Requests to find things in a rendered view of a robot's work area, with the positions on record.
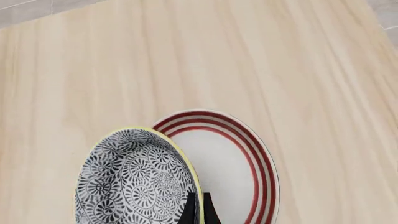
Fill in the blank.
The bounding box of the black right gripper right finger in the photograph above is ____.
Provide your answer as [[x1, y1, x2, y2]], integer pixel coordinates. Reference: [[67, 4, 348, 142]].
[[203, 192, 223, 224]]

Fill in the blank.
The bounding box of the white plate with red rings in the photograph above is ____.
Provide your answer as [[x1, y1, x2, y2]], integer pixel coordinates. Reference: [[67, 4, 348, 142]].
[[152, 108, 280, 224]]

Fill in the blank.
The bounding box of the black patterned bowl yellow rim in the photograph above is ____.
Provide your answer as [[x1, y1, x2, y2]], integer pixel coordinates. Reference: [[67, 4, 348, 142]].
[[74, 126, 206, 224]]

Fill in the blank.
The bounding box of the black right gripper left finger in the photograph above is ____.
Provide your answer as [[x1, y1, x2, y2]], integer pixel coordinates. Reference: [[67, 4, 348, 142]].
[[179, 192, 196, 224]]

